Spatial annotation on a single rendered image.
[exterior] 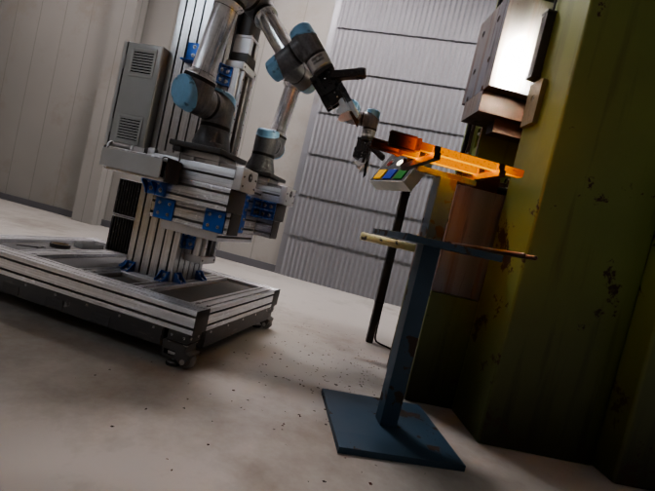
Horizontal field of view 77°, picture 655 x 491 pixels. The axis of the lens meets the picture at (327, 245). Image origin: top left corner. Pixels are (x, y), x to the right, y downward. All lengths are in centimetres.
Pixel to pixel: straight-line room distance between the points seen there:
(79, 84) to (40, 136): 87
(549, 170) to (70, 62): 590
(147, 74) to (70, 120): 427
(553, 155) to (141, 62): 172
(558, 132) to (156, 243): 166
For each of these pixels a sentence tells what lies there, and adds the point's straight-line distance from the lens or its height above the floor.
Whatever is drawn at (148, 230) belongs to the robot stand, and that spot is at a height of 43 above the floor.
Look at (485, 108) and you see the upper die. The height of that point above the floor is 129.
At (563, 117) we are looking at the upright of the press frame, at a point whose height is 117.
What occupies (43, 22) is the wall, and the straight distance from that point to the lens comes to 707.
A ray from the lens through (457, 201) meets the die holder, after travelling 175.
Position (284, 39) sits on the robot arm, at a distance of 165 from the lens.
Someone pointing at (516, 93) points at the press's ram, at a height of 137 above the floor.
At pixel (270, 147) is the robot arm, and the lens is 215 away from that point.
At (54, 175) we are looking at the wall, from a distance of 636.
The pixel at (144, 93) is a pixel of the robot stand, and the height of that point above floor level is 102.
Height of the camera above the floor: 63
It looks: 3 degrees down
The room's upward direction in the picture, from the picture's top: 13 degrees clockwise
